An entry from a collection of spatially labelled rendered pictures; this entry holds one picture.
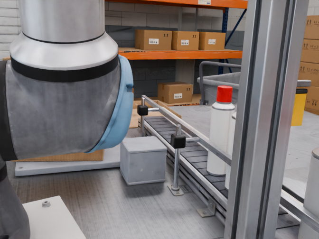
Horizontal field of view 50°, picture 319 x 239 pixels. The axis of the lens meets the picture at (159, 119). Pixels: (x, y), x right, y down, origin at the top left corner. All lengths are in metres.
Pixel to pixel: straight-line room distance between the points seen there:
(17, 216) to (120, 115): 0.17
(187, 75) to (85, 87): 5.33
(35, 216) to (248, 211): 0.29
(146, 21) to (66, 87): 4.95
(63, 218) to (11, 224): 0.09
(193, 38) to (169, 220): 4.20
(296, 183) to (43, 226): 0.56
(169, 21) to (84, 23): 5.14
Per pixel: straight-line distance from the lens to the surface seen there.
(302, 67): 4.18
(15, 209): 0.45
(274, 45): 0.37
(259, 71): 0.37
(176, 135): 0.77
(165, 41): 4.59
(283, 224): 0.66
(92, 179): 0.89
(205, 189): 0.79
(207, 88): 2.91
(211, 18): 5.92
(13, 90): 0.38
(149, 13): 5.31
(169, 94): 4.70
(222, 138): 0.77
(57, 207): 0.54
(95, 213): 0.74
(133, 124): 1.33
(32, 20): 0.36
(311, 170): 0.54
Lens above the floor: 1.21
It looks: 15 degrees down
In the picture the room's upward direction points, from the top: 2 degrees clockwise
